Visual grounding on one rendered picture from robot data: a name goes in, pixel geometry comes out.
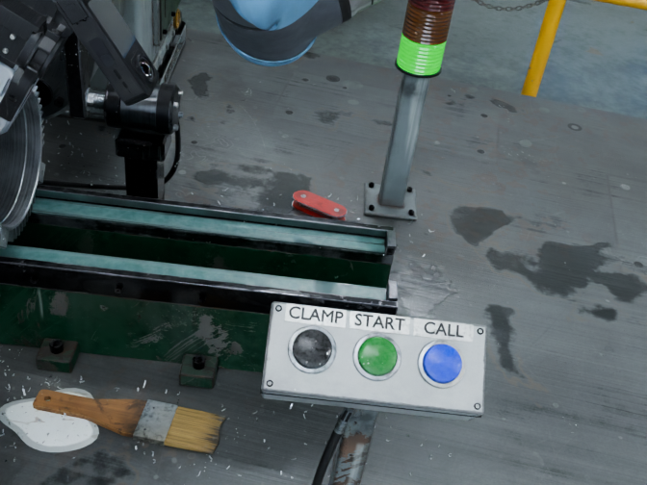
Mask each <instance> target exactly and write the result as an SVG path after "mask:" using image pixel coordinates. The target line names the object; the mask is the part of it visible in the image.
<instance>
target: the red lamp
mask: <svg viewBox="0 0 647 485"><path fill-rule="evenodd" d="M408 1H409V2H410V3H411V4H412V5H413V6H414V7H416V8H418V9H421V10H424V11H427V12H433V13H444V12H448V11H450V10H452V9H453V8H454V3H455V0H408Z"/></svg>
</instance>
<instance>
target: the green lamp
mask: <svg viewBox="0 0 647 485"><path fill-rule="evenodd" d="M446 42H447V41H445V42H444V43H442V44H438V45H422V44H419V43H416V42H413V41H411V40H409V39H407V38H406V37H405V36H404V35H403V34H402V33H401V43H400V47H399V54H398V57H397V64H398V66H399V67H400V68H401V69H403V70H405V71H407V72H410V73H413V74H418V75H431V74H435V73H437V72H438V71H439V69H440V67H441V63H442V58H443V54H444V50H445V46H446Z"/></svg>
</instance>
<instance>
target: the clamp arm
mask: <svg viewBox="0 0 647 485"><path fill-rule="evenodd" d="M60 60H61V61H65V77H66V86H67V97H68V107H69V115H70V117H75V118H83V119H85V118H87V116H88V114H89V112H90V110H94V107H88V105H93V99H88V101H87V98H88V96H90V97H93V96H94V95H95V93H94V92H92V91H96V90H91V81H90V69H89V55H88V50H87V49H86V48H85V46H84V45H83V43H82V42H81V40H79V39H78V37H77V36H76V34H75V33H74V31H73V33H72V34H71V36H69V37H68V39H67V40H66V42H65V44H64V46H63V48H62V49H61V51H60ZM89 91H90V92H89ZM87 103H88V105H87Z"/></svg>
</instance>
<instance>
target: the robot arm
mask: <svg viewBox="0 0 647 485"><path fill-rule="evenodd" d="M211 1H212V3H213V6H214V8H215V11H216V19H217V22H218V25H219V28H220V31H221V33H222V35H223V36H224V38H225V39H226V41H227V42H228V43H229V44H230V45H231V47H232V48H233V49H234V50H235V51H236V52H237V53H238V54H239V55H240V56H241V57H243V58H244V59H246V60H248V61H249V62H251V63H254V64H259V65H262V66H281V65H285V64H289V63H292V62H294V61H296V60H297V59H299V58H300V57H301V56H302V55H304V54H305V53H306V52H307V51H308V50H309V49H310V48H311V46H312V45H313V43H314V42H315V40H316V38H317V36H319V35H321V34H323V33H325V32H327V31H329V30H331V29H333V28H335V27H336V26H338V25H340V24H342V23H344V22H346V21H348V20H350V19H352V18H354V16H355V15H356V14H357V13H359V12H361V11H363V10H365V9H367V8H369V7H370V6H372V5H374V4H376V3H378V2H379V1H381V0H211ZM73 31H74V33H75V34H76V36H77V37H78V39H79V40H81V42H82V43H83V45H84V46H85V48H86V49H87V50H88V52H89V53H90V55H91V56H92V58H93V59H94V61H95V62H96V64H97V65H98V66H99V68H100V69H101V71H102V72H103V74H104V75H105V76H106V78H107V79H108V81H109V82H110V84H111V85H112V86H113V88H114V89H115V91H116V92H117V94H118V95H119V97H120V98H121V100H122V101H123V102H124V104H125V105H127V106H130V105H133V104H135V103H138V102H140V101H142V100H144V99H146V98H148V97H150V95H151V93H152V91H153V90H154V88H155V86H156V84H157V82H158V79H159V72H158V71H157V69H156V68H155V66H154V65H153V63H152V61H150V60H149V58H148V56H147V55H146V53H145V52H144V50H143V49H142V47H141V45H140V44H139V42H138V41H137V39H136V38H135V36H134V35H133V33H132V32H131V30H130V29H129V27H128V26H127V24H126V22H125V21H124V19H123V18H122V16H121V15H120V13H119V12H118V10H117V9H116V7H115V5H114V4H113V2H112V1H111V0H0V135H1V134H4V133H6V132H8V130H9V128H10V127H11V126H12V124H13V122H14V120H15V118H16V117H17V115H18V114H19V112H20V110H21V109H22V107H23V105H24V104H25V102H26V100H27V99H28V97H29V95H30V94H31V92H32V90H33V89H34V87H35V86H36V84H37V82H38V80H39V79H41V78H42V77H43V75H44V74H45V73H46V71H47V70H48V68H49V67H50V65H51V64H52V63H53V62H54V60H55V59H56V57H57V56H58V54H59V53H60V51H61V49H62V48H63V46H64V44H65V42H66V40H67V39H68V37H69V36H71V34H72V33H73Z"/></svg>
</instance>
